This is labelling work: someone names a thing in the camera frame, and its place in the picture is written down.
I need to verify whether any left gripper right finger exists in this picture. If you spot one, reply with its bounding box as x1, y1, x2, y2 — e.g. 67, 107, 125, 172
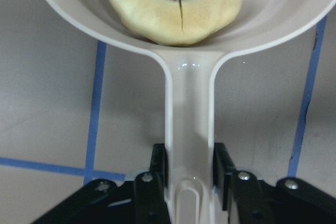
213, 143, 265, 223

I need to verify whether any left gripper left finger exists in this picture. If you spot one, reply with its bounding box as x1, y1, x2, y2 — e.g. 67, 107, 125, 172
134, 144, 168, 223

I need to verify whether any beige plastic dustpan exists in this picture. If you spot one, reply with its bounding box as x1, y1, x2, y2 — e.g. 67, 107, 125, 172
46, 0, 335, 223

